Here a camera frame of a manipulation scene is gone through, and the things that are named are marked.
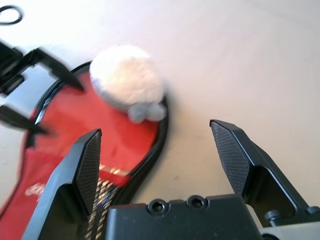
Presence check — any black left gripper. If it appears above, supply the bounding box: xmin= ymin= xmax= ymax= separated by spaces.
xmin=0 ymin=41 xmax=85 ymax=137

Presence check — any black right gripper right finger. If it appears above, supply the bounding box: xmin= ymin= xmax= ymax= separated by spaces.
xmin=209 ymin=119 xmax=315 ymax=218

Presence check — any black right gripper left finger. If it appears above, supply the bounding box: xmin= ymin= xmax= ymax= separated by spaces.
xmin=21 ymin=128 xmax=103 ymax=240

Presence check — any black and red paddle case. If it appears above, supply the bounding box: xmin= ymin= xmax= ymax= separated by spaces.
xmin=0 ymin=59 xmax=171 ymax=240

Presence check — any grey-blue plush zipper toy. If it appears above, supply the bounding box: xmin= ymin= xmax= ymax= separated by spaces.
xmin=89 ymin=44 xmax=167 ymax=125

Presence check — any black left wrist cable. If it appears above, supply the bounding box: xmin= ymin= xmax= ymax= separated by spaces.
xmin=0 ymin=6 xmax=24 ymax=26

